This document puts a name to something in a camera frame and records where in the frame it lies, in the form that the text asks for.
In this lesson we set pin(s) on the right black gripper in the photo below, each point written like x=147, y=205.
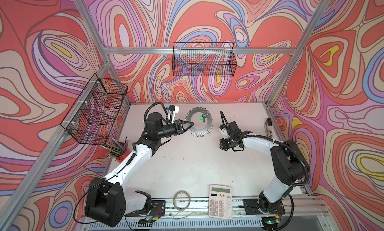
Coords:
x=224, y=145

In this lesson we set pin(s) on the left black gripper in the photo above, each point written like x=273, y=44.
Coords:
x=178, y=128

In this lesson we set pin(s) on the metal disc with keyrings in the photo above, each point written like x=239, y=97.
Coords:
x=200, y=128

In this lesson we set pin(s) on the key with green tag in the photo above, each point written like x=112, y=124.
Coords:
x=203, y=117

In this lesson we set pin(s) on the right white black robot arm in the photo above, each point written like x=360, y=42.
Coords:
x=290, y=166

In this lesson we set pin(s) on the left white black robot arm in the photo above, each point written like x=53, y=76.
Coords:
x=108, y=200

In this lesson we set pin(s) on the white stapler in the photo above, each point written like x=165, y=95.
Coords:
x=269, y=128

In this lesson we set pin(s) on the white desk calculator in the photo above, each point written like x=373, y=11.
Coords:
x=220, y=202

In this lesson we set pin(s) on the red cup with pens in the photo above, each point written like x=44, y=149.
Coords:
x=115, y=148

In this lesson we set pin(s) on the clear tape roll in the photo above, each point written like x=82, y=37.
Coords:
x=181, y=201

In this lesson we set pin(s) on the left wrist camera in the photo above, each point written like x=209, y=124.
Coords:
x=172, y=110

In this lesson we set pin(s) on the black wire basket back wall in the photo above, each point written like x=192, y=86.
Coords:
x=207, y=59

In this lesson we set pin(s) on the black wire basket wall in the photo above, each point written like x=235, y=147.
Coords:
x=95, y=111
x=207, y=59

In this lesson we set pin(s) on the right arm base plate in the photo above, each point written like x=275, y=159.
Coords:
x=263, y=207

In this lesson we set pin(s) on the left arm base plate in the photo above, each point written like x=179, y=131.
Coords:
x=157, y=210

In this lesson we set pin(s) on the black wire basket left wall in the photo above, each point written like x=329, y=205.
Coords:
x=95, y=111

